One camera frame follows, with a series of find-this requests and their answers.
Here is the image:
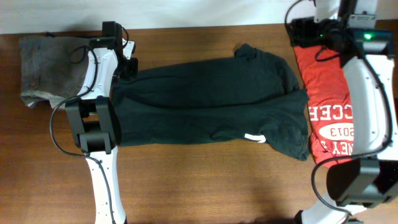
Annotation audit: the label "dark green Nike t-shirt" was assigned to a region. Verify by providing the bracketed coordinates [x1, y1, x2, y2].
[111, 44, 309, 161]

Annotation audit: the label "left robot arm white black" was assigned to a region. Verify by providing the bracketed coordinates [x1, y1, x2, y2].
[65, 21, 137, 224]

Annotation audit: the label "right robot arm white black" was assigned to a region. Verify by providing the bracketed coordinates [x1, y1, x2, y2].
[284, 0, 397, 223]

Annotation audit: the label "red soccer t-shirt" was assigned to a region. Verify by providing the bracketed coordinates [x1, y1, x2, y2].
[293, 46, 354, 164]

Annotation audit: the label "folded grey shorts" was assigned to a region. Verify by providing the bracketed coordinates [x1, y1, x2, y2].
[19, 35, 89, 108]

